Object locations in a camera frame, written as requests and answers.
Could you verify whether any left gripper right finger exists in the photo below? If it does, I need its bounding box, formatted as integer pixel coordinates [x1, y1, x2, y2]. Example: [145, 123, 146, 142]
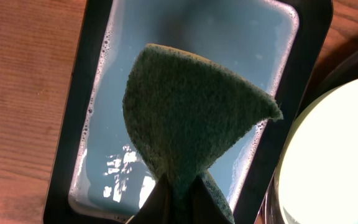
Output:
[193, 172, 234, 224]

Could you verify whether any light blue plate top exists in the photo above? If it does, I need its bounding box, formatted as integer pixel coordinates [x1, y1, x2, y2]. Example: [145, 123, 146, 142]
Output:
[275, 79, 358, 224]

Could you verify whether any green yellow sponge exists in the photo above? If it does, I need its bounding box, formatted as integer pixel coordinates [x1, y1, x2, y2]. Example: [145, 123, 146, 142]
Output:
[122, 44, 283, 223]

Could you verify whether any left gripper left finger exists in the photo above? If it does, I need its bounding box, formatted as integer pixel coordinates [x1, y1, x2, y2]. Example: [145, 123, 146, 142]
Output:
[126, 175, 172, 224]

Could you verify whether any round black tray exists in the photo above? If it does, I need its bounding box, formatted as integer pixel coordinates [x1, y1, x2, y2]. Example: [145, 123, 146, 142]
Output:
[256, 51, 358, 224]

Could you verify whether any rectangular tray with blue water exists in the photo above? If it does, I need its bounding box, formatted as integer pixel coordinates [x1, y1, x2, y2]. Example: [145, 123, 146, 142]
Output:
[43, 1, 333, 223]

